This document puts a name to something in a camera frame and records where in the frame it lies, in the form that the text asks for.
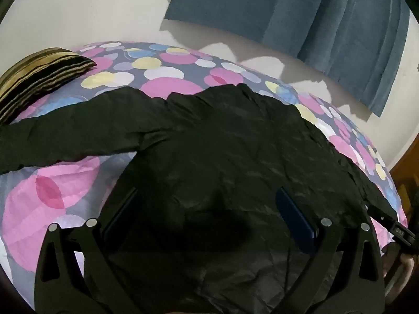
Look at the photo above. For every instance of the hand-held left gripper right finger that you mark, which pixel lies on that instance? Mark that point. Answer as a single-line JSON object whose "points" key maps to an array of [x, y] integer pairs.
{"points": [[294, 219]]}

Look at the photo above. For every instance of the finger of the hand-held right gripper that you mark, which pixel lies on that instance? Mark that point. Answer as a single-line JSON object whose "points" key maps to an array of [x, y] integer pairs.
{"points": [[388, 219]]}

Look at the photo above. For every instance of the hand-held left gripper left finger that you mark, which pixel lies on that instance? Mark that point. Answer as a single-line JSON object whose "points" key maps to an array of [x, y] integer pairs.
{"points": [[119, 214]]}

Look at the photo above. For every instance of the black jacket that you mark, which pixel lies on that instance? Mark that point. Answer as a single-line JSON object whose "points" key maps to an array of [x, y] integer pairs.
{"points": [[212, 157]]}

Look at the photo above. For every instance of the wooden furniture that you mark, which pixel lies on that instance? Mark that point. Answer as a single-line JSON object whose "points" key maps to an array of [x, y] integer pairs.
{"points": [[409, 173]]}

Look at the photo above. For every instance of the circle-print bed sheet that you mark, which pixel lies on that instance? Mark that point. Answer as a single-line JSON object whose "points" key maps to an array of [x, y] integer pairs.
{"points": [[49, 196]]}

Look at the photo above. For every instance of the striped black and gold pillow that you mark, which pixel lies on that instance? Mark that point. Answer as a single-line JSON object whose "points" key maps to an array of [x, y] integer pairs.
{"points": [[39, 75]]}

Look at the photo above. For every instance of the blue curtain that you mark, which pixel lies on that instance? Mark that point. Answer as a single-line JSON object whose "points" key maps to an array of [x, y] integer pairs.
{"points": [[327, 16]]}

